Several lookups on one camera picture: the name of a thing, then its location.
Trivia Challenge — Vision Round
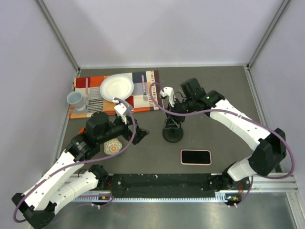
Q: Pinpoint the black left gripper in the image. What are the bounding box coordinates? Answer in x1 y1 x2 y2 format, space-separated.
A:
97 114 149 144

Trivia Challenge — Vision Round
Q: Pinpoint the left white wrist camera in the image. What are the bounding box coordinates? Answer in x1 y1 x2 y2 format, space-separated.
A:
112 97 132 124

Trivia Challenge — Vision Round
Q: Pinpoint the aluminium frame post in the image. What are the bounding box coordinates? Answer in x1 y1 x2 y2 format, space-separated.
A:
247 0 292 70
35 0 81 72

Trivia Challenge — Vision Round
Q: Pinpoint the black phone pink case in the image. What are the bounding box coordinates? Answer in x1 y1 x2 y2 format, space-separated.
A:
180 149 212 166

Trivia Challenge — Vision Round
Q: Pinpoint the colourful patchwork placemat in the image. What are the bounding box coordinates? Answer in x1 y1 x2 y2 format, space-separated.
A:
69 71 163 119

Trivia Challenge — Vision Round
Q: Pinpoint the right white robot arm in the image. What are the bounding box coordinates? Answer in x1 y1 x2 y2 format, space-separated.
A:
160 78 286 189

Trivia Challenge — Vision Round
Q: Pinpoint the pink handled fork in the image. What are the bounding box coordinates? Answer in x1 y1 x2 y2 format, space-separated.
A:
142 75 148 101

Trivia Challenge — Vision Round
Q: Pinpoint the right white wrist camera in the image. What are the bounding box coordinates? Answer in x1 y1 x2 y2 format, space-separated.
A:
160 87 175 107

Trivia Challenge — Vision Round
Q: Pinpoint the pink handled knife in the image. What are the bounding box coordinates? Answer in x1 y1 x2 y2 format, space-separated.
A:
84 78 88 100

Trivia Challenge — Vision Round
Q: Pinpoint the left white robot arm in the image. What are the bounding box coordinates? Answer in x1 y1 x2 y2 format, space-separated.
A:
11 112 149 229

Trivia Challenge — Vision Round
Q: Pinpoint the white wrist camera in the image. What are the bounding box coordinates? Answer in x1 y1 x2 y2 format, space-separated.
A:
112 97 132 124
160 87 175 107

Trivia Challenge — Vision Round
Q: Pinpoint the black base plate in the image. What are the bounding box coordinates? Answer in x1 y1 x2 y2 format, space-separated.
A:
109 174 213 193

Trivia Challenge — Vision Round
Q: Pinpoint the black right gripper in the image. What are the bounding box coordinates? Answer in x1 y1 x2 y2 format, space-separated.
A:
164 96 195 129

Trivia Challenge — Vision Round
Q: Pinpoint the black phone stand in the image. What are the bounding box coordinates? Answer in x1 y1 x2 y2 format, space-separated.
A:
163 121 183 143

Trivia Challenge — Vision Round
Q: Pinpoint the light blue mug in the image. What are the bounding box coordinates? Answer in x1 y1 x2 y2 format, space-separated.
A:
66 91 88 111

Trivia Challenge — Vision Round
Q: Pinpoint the grey slotted cable duct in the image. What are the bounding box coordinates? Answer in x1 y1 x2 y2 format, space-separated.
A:
71 190 241 203

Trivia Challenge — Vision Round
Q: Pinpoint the left aluminium frame post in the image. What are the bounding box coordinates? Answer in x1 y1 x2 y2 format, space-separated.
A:
35 0 81 72

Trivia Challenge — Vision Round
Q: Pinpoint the right aluminium frame post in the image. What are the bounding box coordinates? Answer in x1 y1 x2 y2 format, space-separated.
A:
247 0 292 70

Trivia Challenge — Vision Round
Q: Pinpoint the white round plate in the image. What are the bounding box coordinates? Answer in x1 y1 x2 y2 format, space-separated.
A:
100 74 134 102

